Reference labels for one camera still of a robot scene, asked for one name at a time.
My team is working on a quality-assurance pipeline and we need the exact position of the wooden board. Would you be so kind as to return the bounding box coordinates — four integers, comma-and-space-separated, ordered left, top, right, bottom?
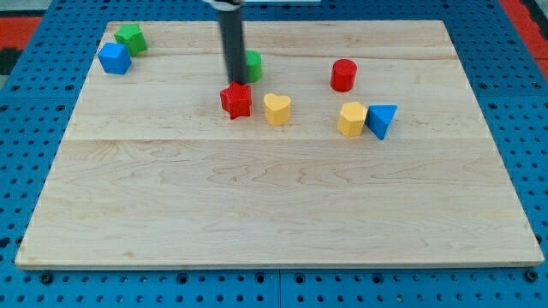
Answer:
15, 21, 544, 270

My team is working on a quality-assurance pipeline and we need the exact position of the blue triangle block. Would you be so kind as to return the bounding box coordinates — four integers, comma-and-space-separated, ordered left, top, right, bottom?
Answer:
365, 104, 397, 140

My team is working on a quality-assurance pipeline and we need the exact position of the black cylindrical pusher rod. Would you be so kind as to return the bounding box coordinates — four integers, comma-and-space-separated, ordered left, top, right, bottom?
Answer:
215, 1, 247, 85

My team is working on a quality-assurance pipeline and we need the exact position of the red star block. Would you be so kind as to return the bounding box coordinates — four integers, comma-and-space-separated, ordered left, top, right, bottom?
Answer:
219, 81, 253, 120

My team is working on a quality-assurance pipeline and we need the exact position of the yellow heart block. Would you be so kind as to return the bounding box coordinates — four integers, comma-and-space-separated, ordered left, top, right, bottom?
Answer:
264, 93, 291, 126

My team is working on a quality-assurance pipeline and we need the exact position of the yellow hexagon block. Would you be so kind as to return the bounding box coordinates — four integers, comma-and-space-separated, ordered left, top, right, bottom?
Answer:
337, 102, 368, 137

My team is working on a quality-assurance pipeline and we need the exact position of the blue cube block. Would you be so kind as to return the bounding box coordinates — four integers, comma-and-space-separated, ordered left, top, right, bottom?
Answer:
98, 42, 132, 74

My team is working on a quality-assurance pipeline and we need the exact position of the green star block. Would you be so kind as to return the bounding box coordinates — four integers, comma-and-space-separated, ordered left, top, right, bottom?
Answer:
114, 23, 147, 56

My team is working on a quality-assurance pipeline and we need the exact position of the red cylinder block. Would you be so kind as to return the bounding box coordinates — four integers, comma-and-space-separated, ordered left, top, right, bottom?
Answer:
330, 59, 358, 92

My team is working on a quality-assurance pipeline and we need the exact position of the green cylinder block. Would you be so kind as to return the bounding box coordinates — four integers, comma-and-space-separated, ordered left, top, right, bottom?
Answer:
246, 50, 262, 83

